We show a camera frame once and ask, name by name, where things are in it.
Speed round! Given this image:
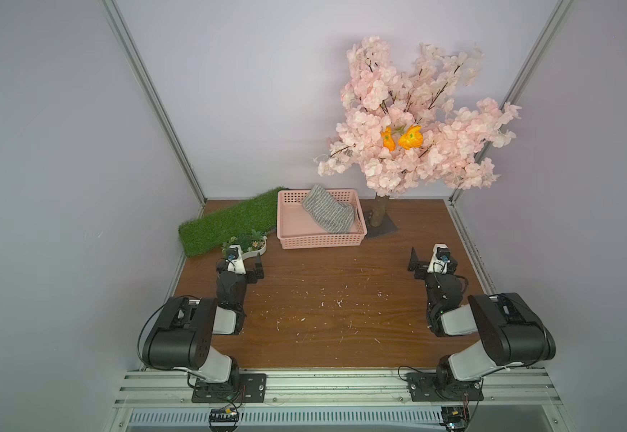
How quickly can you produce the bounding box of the grey striped square dishcloth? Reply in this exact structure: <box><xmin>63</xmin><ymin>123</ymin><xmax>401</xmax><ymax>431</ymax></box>
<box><xmin>302</xmin><ymin>185</ymin><xmax>355</xmax><ymax>234</ymax></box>

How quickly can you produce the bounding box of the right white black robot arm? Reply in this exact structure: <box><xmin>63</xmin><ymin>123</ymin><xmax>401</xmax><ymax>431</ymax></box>
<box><xmin>405</xmin><ymin>244</ymin><xmax>556</xmax><ymax>401</ymax></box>

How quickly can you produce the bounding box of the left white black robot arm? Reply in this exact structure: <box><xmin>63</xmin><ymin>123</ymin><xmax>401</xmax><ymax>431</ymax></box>
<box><xmin>136</xmin><ymin>254</ymin><xmax>264</xmax><ymax>402</ymax></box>

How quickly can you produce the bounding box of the small white plant dish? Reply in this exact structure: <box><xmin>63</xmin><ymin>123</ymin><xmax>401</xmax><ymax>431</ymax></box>
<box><xmin>222</xmin><ymin>230</ymin><xmax>267</xmax><ymax>260</ymax></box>

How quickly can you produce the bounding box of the green artificial grass mat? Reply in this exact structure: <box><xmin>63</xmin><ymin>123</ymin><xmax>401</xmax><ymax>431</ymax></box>
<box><xmin>179</xmin><ymin>187</ymin><xmax>285</xmax><ymax>257</ymax></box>

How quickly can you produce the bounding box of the pink plastic basket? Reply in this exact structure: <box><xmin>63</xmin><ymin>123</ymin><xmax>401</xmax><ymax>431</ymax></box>
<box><xmin>277</xmin><ymin>189</ymin><xmax>367</xmax><ymax>249</ymax></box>

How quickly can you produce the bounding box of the pink cherry blossom tree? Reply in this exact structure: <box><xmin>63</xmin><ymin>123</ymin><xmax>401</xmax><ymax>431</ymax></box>
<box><xmin>318</xmin><ymin>36</ymin><xmax>520</xmax><ymax>228</ymax></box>

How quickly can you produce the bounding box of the left circuit board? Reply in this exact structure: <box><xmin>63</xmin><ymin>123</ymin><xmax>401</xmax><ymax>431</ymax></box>
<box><xmin>208</xmin><ymin>408</ymin><xmax>241</xmax><ymax>432</ymax></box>

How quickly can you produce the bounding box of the circuit board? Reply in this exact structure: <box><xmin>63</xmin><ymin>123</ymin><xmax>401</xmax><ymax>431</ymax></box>
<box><xmin>208</xmin><ymin>408</ymin><xmax>241</xmax><ymax>432</ymax></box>
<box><xmin>439</xmin><ymin>406</ymin><xmax>470</xmax><ymax>432</ymax></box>

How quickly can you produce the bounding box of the right circuit board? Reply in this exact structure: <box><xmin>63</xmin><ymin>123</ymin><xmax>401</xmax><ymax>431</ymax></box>
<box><xmin>439</xmin><ymin>406</ymin><xmax>470</xmax><ymax>432</ymax></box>

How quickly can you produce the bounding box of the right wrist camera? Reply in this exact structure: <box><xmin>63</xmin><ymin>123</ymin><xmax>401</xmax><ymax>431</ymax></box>
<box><xmin>433</xmin><ymin>243</ymin><xmax>451</xmax><ymax>262</ymax></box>

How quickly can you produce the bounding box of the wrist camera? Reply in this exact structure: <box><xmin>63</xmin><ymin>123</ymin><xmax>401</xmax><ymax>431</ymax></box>
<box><xmin>433</xmin><ymin>243</ymin><xmax>451</xmax><ymax>262</ymax></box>
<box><xmin>224</xmin><ymin>245</ymin><xmax>243</xmax><ymax>262</ymax></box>

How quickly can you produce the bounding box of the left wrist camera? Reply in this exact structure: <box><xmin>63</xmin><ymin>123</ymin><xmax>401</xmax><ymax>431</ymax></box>
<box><xmin>224</xmin><ymin>245</ymin><xmax>243</xmax><ymax>262</ymax></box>

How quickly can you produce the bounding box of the grey tree base plate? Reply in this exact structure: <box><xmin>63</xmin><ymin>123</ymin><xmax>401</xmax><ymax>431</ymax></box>
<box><xmin>364</xmin><ymin>211</ymin><xmax>397</xmax><ymax>239</ymax></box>

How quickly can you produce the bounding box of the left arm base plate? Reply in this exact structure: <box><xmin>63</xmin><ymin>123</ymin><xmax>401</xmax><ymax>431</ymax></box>
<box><xmin>191</xmin><ymin>373</ymin><xmax>268</xmax><ymax>405</ymax></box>

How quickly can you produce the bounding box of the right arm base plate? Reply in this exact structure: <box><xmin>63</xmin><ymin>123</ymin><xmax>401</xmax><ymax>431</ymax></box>
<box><xmin>405</xmin><ymin>372</ymin><xmax>484</xmax><ymax>402</ymax></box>

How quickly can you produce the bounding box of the aluminium mounting rail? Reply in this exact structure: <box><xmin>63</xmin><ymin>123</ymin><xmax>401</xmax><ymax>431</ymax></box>
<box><xmin>113</xmin><ymin>368</ymin><xmax>562</xmax><ymax>408</ymax></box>

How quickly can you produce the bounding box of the right aluminium frame post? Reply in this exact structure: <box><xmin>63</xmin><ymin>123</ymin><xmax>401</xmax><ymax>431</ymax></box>
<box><xmin>447</xmin><ymin>0</ymin><xmax>574</xmax><ymax>205</ymax></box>

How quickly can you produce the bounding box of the aluminium frame post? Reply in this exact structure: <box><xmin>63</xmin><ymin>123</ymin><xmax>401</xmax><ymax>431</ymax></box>
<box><xmin>100</xmin><ymin>0</ymin><xmax>207</xmax><ymax>209</ymax></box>
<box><xmin>447</xmin><ymin>0</ymin><xmax>574</xmax><ymax>205</ymax></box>

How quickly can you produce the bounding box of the left aluminium frame post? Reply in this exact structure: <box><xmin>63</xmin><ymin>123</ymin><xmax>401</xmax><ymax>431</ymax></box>
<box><xmin>100</xmin><ymin>0</ymin><xmax>207</xmax><ymax>209</ymax></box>

